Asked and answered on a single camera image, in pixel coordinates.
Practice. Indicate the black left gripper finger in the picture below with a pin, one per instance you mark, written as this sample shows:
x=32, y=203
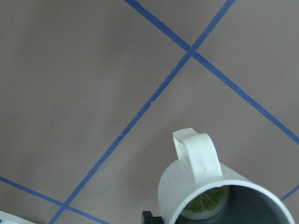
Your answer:
x=148, y=218

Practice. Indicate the brown table mat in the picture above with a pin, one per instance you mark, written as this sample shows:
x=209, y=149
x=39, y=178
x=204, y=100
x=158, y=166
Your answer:
x=92, y=90

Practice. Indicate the white HOME mug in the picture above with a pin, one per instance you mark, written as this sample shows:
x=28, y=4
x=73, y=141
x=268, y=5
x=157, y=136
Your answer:
x=197, y=170

